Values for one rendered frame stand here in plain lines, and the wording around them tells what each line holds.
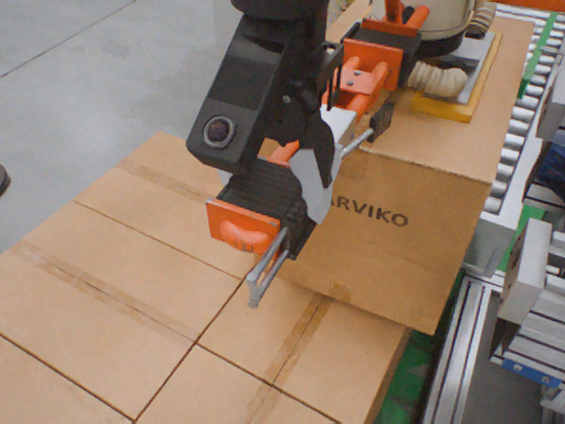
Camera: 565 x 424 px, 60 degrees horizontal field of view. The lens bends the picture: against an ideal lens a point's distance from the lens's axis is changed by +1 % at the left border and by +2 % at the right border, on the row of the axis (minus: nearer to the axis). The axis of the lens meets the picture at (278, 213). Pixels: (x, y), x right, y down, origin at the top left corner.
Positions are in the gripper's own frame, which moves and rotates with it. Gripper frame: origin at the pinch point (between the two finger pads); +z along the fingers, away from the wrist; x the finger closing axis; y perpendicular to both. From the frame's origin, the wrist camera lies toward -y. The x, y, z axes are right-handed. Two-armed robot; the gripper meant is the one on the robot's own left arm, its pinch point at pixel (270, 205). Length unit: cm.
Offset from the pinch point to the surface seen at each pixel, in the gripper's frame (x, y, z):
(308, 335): 4, 26, 66
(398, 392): -20, 50, 120
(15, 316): 68, 1, 66
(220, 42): 104, 154, 73
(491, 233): -28, 74, 63
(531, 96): -31, 158, 68
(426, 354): -25, 67, 120
